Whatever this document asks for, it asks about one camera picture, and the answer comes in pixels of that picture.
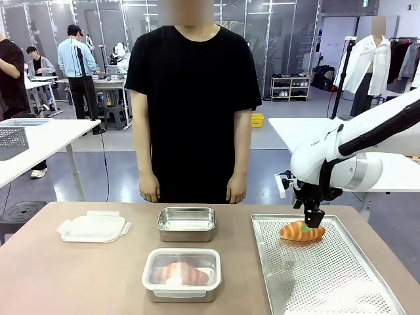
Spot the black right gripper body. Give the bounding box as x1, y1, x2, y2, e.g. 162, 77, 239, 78
293, 178, 342, 214

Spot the golden brown croissant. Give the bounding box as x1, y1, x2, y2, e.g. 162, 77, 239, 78
278, 220, 326, 243
154, 261, 210, 286

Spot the person's right forearm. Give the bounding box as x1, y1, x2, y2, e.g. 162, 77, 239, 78
133, 131, 159, 178

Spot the person's left forearm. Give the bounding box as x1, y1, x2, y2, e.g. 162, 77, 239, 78
228, 131, 252, 180

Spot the person's left hand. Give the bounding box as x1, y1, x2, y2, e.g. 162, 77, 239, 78
226, 175, 247, 204

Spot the person's right hand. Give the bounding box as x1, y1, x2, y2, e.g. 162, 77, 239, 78
138, 173, 161, 203

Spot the perforated aluminium baking tray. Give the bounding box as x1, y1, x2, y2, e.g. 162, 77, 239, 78
251, 213, 408, 315

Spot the white shoe rack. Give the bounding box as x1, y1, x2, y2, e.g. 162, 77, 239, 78
270, 75, 311, 102

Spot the black bag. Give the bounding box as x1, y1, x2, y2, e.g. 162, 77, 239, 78
312, 64, 336, 92

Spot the black light stand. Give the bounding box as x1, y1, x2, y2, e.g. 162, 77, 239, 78
330, 37, 358, 119

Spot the person in black shirt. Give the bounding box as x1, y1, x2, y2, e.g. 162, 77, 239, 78
124, 25, 263, 204

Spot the mannequin with white shirt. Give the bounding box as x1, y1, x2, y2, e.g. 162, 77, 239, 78
333, 15, 392, 116

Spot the white plastic clip lid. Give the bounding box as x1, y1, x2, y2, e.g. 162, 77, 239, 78
57, 210, 132, 243
141, 248, 222, 291

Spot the clothes rack with garments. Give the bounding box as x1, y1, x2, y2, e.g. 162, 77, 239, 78
387, 36, 420, 87

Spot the grey step stool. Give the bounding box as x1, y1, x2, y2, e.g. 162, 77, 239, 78
104, 104, 129, 131

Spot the grey workbench desk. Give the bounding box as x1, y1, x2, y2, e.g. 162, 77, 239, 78
64, 73, 131, 131

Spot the white humanoid robot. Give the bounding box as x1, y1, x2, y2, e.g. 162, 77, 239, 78
110, 41, 129, 75

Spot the black tripod stand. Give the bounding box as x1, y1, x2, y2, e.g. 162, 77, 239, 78
73, 45, 99, 132

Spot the person in light blue shirt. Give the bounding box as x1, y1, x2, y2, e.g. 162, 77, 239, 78
58, 24, 106, 136

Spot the black round stool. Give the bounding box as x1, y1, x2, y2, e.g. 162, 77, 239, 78
0, 200, 49, 245

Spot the clear plastic storage box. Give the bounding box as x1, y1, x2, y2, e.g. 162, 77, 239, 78
1, 117, 50, 128

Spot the seated person in grey hoodie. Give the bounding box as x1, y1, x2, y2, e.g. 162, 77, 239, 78
26, 45, 57, 79

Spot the grey perforated basket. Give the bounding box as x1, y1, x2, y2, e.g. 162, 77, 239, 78
0, 127, 28, 161

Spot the person in black clothes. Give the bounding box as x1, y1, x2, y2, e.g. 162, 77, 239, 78
0, 32, 31, 121

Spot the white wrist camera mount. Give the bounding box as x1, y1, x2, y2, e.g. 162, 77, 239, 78
274, 170, 301, 198

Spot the black braided cable sleeve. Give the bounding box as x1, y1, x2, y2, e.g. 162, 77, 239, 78
337, 98, 420, 158

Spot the thin black hanging cable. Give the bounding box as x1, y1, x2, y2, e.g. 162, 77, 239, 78
99, 129, 110, 201

